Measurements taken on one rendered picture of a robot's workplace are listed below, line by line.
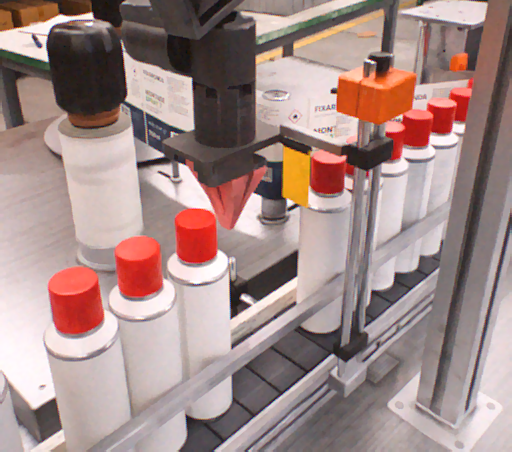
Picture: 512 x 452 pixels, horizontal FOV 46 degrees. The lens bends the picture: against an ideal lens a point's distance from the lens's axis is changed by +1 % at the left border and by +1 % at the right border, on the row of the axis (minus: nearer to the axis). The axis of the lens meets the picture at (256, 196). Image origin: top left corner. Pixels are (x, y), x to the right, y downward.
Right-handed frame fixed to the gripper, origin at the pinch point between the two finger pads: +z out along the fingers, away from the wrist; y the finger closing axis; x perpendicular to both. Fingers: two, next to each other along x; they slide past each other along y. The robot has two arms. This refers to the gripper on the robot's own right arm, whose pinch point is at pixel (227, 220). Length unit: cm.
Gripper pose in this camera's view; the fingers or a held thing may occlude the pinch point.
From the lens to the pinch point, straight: 60.4
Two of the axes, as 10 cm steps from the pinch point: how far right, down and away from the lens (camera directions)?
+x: 7.2, 3.4, -6.1
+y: -7.0, 3.4, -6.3
